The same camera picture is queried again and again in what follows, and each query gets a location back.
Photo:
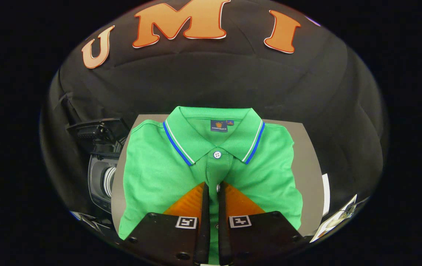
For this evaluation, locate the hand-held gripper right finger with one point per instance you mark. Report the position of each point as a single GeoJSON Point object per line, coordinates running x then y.
{"type": "Point", "coordinates": [222, 229]}

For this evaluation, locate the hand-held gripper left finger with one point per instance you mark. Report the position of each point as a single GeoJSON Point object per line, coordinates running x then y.
{"type": "Point", "coordinates": [204, 229]}

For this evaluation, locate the green polo shirt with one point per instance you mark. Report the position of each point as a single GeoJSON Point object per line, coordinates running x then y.
{"type": "Point", "coordinates": [151, 173]}

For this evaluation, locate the dark grey washing machine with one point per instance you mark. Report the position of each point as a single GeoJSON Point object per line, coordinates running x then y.
{"type": "Point", "coordinates": [98, 184]}

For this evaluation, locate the white paper sheet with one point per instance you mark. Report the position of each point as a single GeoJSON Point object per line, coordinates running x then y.
{"type": "Point", "coordinates": [325, 194]}

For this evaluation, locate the black backdrop cloth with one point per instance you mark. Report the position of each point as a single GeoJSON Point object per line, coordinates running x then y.
{"type": "Point", "coordinates": [214, 74]}

